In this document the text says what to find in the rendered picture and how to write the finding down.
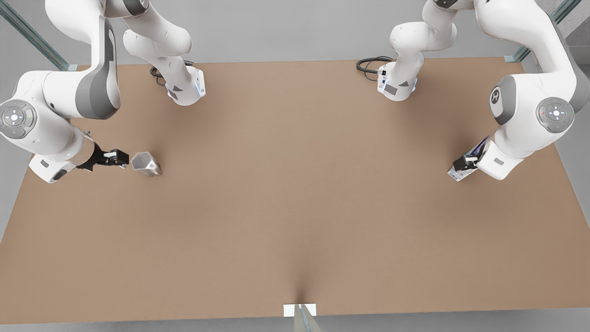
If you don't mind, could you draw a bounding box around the silver hexagonal metal cup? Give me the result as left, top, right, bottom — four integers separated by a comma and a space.
131, 152, 162, 177

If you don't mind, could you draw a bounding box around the white printed box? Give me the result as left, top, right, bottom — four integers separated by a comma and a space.
447, 137, 490, 182

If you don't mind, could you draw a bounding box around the black cable loop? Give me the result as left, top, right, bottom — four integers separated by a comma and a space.
150, 60, 195, 87
356, 56, 395, 82

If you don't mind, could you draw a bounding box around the silver frame post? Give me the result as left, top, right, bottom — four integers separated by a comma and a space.
504, 0, 582, 63
0, 0, 78, 72
283, 303, 324, 332

